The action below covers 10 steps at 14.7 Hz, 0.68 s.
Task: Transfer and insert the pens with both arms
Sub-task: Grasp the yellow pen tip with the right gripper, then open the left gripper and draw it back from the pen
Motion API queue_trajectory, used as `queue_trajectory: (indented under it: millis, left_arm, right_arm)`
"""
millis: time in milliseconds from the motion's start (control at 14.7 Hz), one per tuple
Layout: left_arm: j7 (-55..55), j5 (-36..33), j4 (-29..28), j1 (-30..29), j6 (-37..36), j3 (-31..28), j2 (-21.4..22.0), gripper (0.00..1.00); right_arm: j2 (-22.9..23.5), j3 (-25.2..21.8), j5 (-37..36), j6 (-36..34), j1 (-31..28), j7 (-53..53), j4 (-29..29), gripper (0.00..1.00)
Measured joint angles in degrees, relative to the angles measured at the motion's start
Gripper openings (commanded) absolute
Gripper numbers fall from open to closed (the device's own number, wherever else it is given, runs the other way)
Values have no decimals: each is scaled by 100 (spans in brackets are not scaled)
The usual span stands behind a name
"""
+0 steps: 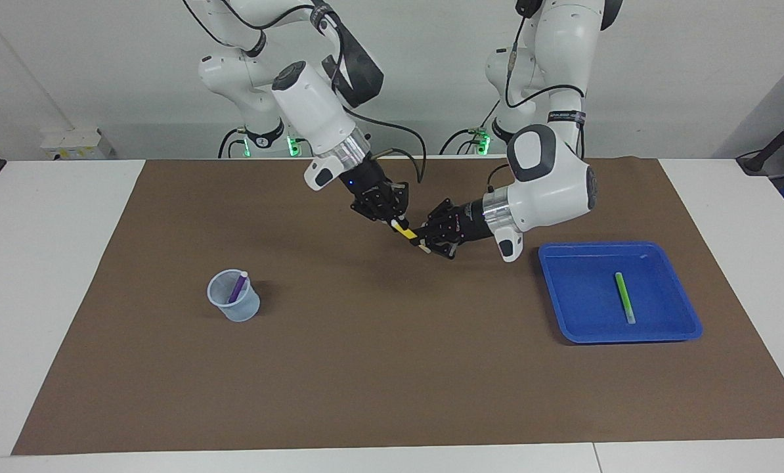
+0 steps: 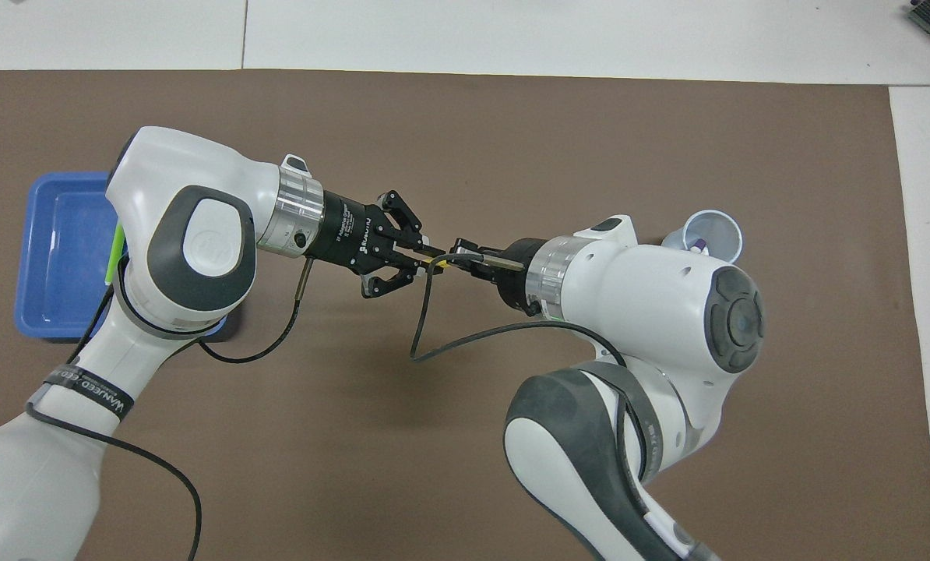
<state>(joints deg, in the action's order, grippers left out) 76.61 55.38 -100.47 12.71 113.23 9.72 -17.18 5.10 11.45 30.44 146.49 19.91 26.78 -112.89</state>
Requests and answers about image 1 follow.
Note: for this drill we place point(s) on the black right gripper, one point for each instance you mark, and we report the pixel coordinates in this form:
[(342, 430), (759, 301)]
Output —
[(379, 197)]

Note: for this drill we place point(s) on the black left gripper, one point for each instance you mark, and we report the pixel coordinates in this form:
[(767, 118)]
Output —
[(464, 226)]

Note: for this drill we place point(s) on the yellow marker pen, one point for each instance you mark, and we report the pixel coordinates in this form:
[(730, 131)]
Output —
[(405, 232)]

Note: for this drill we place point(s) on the purple marker pen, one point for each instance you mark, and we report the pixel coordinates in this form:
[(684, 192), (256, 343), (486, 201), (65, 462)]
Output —
[(238, 288)]

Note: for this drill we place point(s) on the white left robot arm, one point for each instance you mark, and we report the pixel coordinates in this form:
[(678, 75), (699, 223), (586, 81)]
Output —
[(556, 184)]

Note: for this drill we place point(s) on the brown table mat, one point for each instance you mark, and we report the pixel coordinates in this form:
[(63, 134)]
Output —
[(392, 341)]

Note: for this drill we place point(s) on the translucent plastic cup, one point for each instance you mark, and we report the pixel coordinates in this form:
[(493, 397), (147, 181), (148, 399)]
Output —
[(241, 309)]

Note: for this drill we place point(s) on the green marker pen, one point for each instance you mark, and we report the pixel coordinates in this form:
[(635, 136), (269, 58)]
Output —
[(624, 297)]

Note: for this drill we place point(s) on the blue plastic tray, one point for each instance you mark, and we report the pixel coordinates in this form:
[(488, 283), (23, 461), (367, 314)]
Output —
[(661, 309)]

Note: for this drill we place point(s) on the white wall power box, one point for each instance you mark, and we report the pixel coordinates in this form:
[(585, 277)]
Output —
[(70, 144)]

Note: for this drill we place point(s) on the black camera stand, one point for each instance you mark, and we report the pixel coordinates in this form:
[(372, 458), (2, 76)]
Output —
[(769, 148)]

